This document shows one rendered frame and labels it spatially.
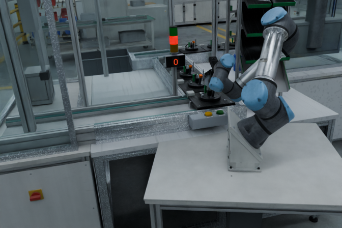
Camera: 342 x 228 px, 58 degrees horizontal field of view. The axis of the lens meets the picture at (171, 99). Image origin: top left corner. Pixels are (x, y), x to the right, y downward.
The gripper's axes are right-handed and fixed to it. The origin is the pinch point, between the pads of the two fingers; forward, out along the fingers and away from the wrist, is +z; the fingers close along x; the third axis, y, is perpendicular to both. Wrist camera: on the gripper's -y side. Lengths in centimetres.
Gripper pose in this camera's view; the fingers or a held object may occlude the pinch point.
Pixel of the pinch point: (209, 77)
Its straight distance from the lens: 192.3
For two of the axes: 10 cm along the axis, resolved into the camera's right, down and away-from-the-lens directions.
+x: 9.7, -1.3, 1.9
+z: -1.5, 2.4, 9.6
